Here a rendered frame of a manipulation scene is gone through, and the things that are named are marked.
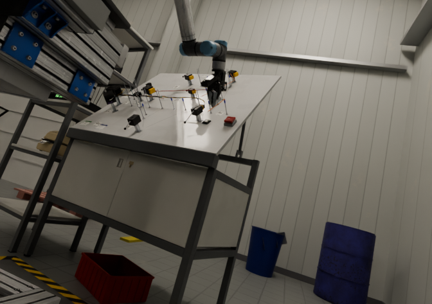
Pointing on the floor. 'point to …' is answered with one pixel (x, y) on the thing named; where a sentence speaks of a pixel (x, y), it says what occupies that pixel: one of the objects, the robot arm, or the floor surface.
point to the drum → (344, 265)
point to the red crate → (113, 278)
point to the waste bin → (263, 250)
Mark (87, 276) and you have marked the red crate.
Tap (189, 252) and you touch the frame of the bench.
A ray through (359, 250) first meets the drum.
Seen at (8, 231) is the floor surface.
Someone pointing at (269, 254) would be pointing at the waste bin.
